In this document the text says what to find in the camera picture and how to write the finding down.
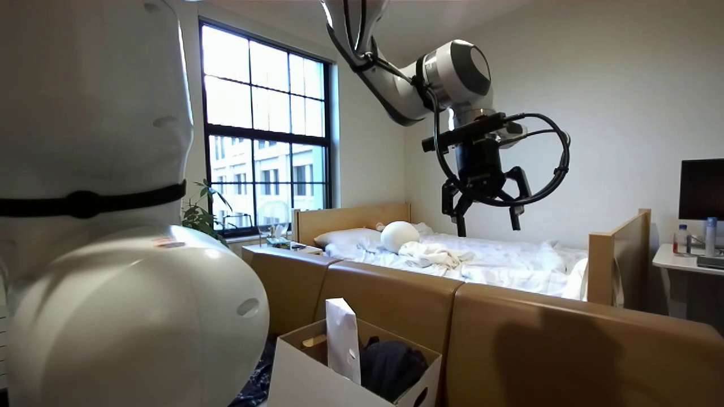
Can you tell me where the black computer monitor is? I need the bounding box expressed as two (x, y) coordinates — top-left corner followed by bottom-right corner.
(671, 154), (724, 226)

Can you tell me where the blue patterned cloth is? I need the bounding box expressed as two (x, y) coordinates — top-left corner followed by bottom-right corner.
(231, 341), (278, 407)

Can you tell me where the black framed window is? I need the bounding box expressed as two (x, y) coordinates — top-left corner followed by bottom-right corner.
(197, 16), (339, 239)

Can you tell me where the round white cushion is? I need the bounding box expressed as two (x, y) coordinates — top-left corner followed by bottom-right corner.
(378, 218), (423, 253)

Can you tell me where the black strap on arm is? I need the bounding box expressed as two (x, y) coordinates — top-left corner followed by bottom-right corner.
(0, 179), (190, 222)

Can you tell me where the green potted plant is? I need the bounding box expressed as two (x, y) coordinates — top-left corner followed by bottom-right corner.
(179, 179), (233, 234)

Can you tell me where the small clear water bottle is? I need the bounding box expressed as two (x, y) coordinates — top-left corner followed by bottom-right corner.
(672, 222), (695, 258)

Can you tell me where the white rumpled bedding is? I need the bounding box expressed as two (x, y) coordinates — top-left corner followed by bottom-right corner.
(312, 218), (592, 300)

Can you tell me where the black cloth garment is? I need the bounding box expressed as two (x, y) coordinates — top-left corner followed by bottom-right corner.
(357, 335), (430, 404)

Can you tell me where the wooden bed frame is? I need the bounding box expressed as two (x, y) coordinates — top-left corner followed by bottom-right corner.
(292, 198), (656, 312)

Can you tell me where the white cardboard box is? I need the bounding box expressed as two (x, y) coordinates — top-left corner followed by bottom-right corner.
(267, 313), (446, 407)

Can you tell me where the tall blue-tinted bottle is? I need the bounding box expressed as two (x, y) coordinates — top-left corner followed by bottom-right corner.
(701, 215), (723, 260)

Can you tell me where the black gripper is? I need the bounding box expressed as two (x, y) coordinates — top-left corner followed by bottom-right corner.
(439, 137), (534, 239)

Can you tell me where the white desk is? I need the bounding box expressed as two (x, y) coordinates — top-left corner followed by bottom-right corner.
(649, 242), (724, 321)

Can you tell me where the clear glass on sill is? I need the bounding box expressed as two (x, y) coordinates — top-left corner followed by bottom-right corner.
(262, 217), (298, 250)

